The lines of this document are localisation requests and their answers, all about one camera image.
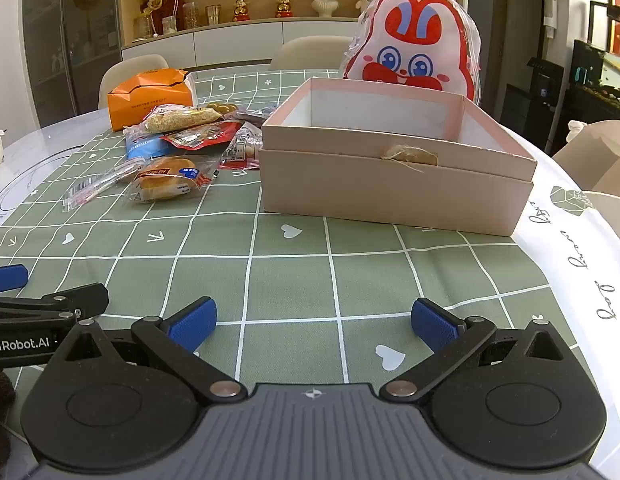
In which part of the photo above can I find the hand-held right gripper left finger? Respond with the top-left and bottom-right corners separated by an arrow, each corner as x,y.
50,296 -> 245,405

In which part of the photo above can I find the green checked tablecloth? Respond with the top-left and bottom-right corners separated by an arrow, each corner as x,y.
0,66 -> 620,413

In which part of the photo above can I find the pink cardboard box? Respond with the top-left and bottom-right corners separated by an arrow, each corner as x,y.
260,77 -> 538,237

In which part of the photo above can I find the orange tissue pack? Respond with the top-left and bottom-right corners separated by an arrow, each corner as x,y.
107,68 -> 199,132

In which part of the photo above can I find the beige dining chair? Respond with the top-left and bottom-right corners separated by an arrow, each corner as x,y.
98,54 -> 170,109
552,119 -> 620,202
269,35 -> 361,71

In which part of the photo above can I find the blue snack packet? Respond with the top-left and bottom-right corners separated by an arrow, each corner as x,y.
124,127 -> 179,160

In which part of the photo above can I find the red bag with gold flower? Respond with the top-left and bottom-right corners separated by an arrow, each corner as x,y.
139,0 -> 183,36

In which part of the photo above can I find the black water dispenser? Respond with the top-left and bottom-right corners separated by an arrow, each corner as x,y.
500,57 -> 566,144

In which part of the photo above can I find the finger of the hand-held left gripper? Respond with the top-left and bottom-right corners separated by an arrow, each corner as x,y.
0,282 -> 110,328
0,263 -> 30,295

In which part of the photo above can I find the clear striped packet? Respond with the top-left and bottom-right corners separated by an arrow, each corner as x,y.
62,159 -> 146,212

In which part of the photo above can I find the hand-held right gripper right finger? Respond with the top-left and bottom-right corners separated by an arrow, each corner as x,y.
379,297 -> 579,405

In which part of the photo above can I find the dark glass cabinet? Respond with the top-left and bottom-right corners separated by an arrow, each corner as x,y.
20,0 -> 124,127

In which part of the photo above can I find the red snack packet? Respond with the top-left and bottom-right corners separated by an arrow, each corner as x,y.
160,121 -> 243,152

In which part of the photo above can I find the sesame bar packet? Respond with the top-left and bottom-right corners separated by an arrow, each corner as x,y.
142,104 -> 225,134

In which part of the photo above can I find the purple olive packet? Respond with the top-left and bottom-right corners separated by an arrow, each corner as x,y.
206,101 -> 279,124

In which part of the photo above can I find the white wooden sideboard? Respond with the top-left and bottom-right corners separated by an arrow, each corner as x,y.
120,0 -> 465,67

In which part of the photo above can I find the red white rabbit-shaped bag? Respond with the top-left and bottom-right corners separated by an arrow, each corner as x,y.
340,0 -> 483,106

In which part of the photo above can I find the black fish tank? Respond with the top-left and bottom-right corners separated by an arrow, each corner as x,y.
570,0 -> 620,127

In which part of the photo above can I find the bread bun packet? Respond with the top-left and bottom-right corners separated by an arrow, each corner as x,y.
127,154 -> 221,204

